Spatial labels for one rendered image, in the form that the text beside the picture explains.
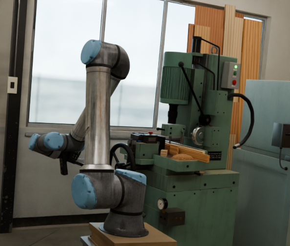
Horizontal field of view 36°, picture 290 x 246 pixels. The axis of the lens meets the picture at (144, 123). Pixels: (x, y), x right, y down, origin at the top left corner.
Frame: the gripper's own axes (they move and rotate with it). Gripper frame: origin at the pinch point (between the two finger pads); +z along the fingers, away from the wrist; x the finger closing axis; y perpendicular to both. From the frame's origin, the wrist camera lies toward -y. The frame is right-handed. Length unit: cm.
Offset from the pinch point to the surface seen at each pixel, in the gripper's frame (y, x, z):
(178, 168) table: 18, -40, 31
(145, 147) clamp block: 22.8, -17.4, 20.9
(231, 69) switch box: 87, -29, 51
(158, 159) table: 19.2, -23.3, 28.8
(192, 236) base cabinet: -14, -32, 66
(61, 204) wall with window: -39, 128, 62
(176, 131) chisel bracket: 40, -15, 40
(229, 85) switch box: 78, -28, 55
